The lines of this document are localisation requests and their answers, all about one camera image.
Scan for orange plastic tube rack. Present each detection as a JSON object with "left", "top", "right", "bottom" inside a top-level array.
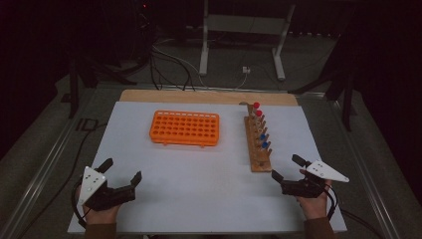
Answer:
[{"left": 148, "top": 110, "right": 221, "bottom": 148}]

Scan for person's right hand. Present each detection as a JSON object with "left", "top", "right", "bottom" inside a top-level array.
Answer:
[{"left": 297, "top": 168, "right": 333, "bottom": 221}]

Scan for long black cable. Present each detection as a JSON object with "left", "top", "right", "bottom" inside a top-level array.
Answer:
[
  {"left": 340, "top": 209, "right": 384, "bottom": 239},
  {"left": 16, "top": 122, "right": 108, "bottom": 239}
]

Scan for grey metal stand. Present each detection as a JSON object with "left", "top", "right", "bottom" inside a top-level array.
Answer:
[{"left": 198, "top": 0, "right": 297, "bottom": 82}]

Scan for left hand-held gripper cable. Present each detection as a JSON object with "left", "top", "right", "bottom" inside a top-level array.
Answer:
[{"left": 70, "top": 178, "right": 88, "bottom": 230}]

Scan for hand-held gripper cable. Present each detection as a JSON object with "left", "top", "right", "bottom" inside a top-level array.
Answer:
[
  {"left": 70, "top": 178, "right": 88, "bottom": 230},
  {"left": 322, "top": 183, "right": 339, "bottom": 222}
]

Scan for black floor cables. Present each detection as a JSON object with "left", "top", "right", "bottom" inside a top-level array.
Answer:
[{"left": 148, "top": 49, "right": 197, "bottom": 93}]

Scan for dark equipment rack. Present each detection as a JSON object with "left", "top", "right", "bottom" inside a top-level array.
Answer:
[{"left": 132, "top": 0, "right": 157, "bottom": 64}]

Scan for right hand-held gripper cable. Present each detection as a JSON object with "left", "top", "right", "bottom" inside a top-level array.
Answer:
[{"left": 322, "top": 183, "right": 339, "bottom": 222}]

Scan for wooden tube rack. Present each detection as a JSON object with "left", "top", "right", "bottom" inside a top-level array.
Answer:
[{"left": 239, "top": 101, "right": 274, "bottom": 173}]

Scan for white cable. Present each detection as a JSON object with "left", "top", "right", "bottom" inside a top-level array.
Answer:
[{"left": 151, "top": 44, "right": 250, "bottom": 91}]

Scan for aluminium table frame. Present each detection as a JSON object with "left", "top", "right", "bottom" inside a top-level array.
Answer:
[{"left": 0, "top": 83, "right": 402, "bottom": 239}]

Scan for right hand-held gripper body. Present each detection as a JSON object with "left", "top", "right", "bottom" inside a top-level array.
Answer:
[{"left": 281, "top": 160, "right": 350, "bottom": 199}]

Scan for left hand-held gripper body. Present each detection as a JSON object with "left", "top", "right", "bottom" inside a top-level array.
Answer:
[{"left": 77, "top": 165, "right": 137, "bottom": 212}]

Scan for wooden table board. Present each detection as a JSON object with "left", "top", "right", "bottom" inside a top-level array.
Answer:
[{"left": 118, "top": 89, "right": 299, "bottom": 108}]

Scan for person's left hand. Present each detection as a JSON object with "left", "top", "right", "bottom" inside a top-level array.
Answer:
[{"left": 75, "top": 187, "right": 122, "bottom": 226}]

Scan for black stand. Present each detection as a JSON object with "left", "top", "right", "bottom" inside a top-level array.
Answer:
[
  {"left": 288, "top": 66, "right": 357, "bottom": 132},
  {"left": 68, "top": 58, "right": 138, "bottom": 120}
]

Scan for white table sheet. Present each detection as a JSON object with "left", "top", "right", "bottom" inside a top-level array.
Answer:
[{"left": 67, "top": 101, "right": 348, "bottom": 236}]

